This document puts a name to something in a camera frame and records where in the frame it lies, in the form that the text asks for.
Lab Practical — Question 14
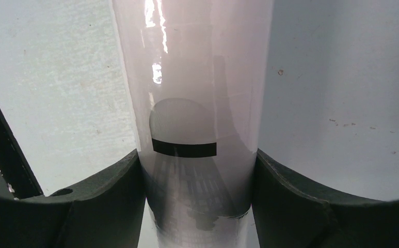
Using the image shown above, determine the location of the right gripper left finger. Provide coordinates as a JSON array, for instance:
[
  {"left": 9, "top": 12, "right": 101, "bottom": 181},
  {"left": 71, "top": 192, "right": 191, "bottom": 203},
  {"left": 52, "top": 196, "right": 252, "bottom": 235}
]
[{"left": 0, "top": 151, "right": 145, "bottom": 247}]

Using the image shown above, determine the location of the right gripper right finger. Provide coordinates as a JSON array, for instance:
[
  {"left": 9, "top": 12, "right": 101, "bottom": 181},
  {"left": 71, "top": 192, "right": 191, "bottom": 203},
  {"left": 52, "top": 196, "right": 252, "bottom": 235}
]
[{"left": 252, "top": 150, "right": 399, "bottom": 247}]

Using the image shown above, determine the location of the white shuttlecock tube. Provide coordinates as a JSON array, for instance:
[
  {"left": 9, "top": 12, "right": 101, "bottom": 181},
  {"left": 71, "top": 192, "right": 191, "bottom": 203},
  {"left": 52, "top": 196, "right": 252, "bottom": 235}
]
[{"left": 112, "top": 1, "right": 274, "bottom": 247}]

